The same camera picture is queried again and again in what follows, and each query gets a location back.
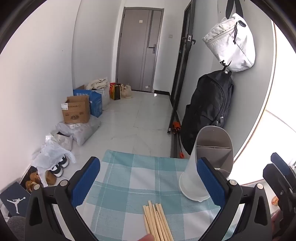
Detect black backpack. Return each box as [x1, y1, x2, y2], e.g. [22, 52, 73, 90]
[180, 70, 234, 156]

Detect white plastic storage bin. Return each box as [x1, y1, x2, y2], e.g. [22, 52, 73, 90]
[98, 86, 111, 110]

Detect person's right hand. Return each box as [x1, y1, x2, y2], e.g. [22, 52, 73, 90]
[270, 212, 281, 241]

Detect brown cardboard box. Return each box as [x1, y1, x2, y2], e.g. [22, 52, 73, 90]
[61, 95, 90, 124]

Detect black paper bag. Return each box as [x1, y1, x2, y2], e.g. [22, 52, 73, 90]
[113, 84, 122, 100]

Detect blue cardboard box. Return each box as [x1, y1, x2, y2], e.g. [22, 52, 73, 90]
[73, 85, 103, 117]

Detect grey entrance door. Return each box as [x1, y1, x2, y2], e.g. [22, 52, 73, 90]
[116, 7, 164, 92]

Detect dark blue shoe box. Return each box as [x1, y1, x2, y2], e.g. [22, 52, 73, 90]
[0, 181, 31, 218]

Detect black metal door frame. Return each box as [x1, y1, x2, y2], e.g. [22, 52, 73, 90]
[167, 0, 197, 135]

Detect white black sneaker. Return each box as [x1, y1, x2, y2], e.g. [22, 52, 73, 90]
[50, 163, 63, 178]
[58, 155, 70, 168]

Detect white hanging bag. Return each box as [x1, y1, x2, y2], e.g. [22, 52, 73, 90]
[202, 0, 256, 72]

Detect bundle of wooden chopsticks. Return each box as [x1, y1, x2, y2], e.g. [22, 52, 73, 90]
[143, 200, 174, 241]

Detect white plastic bag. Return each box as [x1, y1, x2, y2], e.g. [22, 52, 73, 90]
[31, 140, 76, 186]

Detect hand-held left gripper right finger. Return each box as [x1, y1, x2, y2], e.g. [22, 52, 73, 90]
[196, 157, 273, 241]

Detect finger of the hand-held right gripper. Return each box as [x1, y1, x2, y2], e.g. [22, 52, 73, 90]
[263, 163, 293, 204]
[270, 152, 293, 176]

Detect beige plastic bag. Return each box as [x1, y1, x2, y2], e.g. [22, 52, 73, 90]
[121, 85, 133, 99]

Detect person's grey trousers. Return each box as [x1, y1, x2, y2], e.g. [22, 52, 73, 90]
[6, 215, 26, 241]

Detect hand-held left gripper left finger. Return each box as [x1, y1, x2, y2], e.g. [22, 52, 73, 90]
[24, 156, 101, 241]

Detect translucent plastic bag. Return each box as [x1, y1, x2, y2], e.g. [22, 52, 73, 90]
[45, 133, 73, 152]

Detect grey plastic utensil holder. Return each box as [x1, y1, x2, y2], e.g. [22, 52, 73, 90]
[179, 126, 234, 202]

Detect beige canvas bag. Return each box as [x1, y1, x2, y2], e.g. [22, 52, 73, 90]
[87, 78, 109, 90]

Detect grey plastic bag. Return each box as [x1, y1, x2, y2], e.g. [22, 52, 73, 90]
[57, 116, 101, 146]

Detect teal checked tablecloth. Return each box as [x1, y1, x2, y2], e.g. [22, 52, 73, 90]
[75, 149, 236, 241]

